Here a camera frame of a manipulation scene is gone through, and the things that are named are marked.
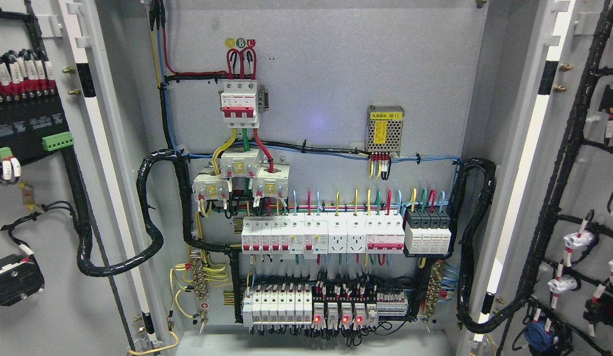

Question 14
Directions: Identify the grey cabinet door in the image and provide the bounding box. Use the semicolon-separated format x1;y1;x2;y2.
454;0;613;356
0;0;171;356

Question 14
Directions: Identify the white current transformer cluster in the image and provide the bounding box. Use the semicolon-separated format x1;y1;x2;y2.
193;148;289;202

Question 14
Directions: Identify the black surge protector block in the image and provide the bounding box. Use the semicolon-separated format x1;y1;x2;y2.
404;208;453;260

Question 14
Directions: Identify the black cable conduit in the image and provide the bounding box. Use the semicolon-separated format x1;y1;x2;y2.
62;148;243;324
454;158;497;334

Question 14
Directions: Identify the white rotary selector switch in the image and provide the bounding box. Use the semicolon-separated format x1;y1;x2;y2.
0;254;44;307

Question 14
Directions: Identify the black digital power meter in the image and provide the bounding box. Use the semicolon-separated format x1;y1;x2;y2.
0;95;73;166

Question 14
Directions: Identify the lower relay terminal row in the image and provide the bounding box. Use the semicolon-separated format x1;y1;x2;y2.
311;273;409;337

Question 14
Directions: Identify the lower white breaker row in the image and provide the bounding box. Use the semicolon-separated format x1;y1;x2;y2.
242;286;314;328

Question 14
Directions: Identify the perforated metal power supply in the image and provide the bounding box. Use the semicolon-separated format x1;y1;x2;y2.
365;104;404;154

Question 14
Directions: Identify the black right cable conduit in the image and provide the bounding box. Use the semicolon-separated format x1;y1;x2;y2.
454;158;497;334

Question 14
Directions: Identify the red white main breaker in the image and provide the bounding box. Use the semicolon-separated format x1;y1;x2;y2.
219;80;269;129

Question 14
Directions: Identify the black left cable conduit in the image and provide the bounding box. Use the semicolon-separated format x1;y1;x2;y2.
62;148;243;324

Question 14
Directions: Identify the white socket breaker row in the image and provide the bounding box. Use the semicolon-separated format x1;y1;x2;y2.
241;212;404;259

